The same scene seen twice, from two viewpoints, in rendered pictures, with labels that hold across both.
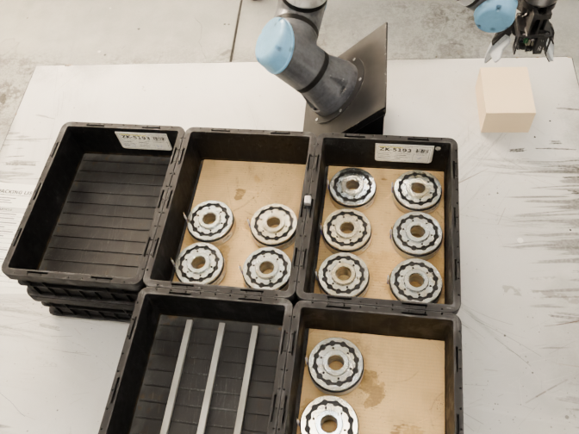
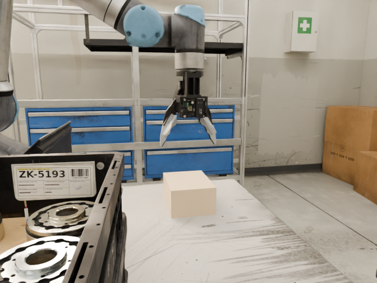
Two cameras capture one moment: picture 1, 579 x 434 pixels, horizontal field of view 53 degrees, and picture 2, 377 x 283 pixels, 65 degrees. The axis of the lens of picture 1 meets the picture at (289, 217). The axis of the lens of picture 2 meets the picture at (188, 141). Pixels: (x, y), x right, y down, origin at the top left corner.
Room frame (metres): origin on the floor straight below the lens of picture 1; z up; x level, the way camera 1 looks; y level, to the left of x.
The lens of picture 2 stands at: (0.27, -0.28, 1.04)
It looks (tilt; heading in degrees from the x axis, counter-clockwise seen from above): 11 degrees down; 336
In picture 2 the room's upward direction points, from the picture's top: straight up
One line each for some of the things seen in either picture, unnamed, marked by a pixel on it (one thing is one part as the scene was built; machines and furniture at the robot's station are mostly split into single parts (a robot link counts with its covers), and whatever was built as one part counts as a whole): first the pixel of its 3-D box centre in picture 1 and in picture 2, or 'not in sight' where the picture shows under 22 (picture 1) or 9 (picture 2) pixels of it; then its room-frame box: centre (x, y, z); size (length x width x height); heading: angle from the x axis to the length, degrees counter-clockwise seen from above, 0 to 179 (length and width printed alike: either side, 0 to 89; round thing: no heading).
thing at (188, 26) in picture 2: not in sight; (188, 30); (0.98, -0.60, 1.17); 0.09 x 0.08 x 0.11; 69
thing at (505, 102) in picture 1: (503, 99); (187, 192); (1.00, -0.61, 0.74); 0.16 x 0.12 x 0.07; 167
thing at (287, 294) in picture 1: (235, 207); not in sight; (0.69, 0.11, 0.92); 0.40 x 0.30 x 0.02; 164
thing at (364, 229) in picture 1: (346, 229); not in sight; (0.62, -0.11, 0.86); 0.10 x 0.10 x 0.01
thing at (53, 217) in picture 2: (417, 188); (67, 213); (0.69, -0.28, 0.86); 0.05 x 0.05 x 0.01
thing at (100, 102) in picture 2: not in sight; (137, 101); (2.43, -0.84, 0.91); 1.70 x 0.10 x 0.05; 77
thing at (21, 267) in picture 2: (417, 232); (41, 258); (0.58, -0.26, 0.86); 0.05 x 0.05 x 0.01
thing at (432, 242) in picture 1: (417, 232); (42, 263); (0.58, -0.26, 0.86); 0.10 x 0.10 x 0.01
